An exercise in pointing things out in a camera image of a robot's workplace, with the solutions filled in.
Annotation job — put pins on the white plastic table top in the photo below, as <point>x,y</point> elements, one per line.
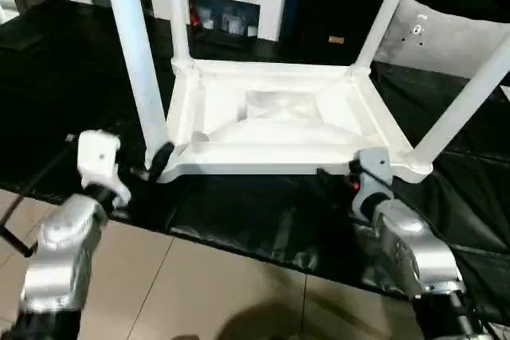
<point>279,117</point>

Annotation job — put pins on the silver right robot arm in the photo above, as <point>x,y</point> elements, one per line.
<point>406,252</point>

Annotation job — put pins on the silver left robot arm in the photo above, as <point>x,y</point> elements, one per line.
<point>60,252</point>

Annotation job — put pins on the black work mat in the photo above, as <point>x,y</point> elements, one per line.
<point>64,93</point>

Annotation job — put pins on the black metal floor bar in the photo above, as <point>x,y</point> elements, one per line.
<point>16,240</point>

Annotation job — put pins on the grey white pillow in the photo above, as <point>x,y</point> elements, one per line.
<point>434,37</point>

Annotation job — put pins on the black cabinet with yellow label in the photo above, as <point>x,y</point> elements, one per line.
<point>335,5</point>

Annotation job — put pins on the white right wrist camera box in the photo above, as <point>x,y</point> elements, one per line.
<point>374,169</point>

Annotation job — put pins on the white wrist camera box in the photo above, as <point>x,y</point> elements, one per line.
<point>100,153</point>
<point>374,169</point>

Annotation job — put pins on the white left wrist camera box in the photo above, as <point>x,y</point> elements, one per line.
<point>100,153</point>

